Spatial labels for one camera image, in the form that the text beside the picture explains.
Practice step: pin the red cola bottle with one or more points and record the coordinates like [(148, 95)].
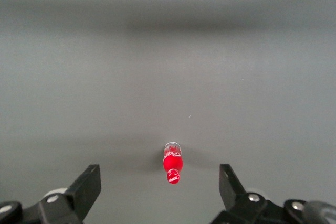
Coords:
[(172, 162)]

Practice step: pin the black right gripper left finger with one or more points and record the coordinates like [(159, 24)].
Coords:
[(84, 190)]

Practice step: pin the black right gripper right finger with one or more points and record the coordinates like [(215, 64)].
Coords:
[(232, 192)]

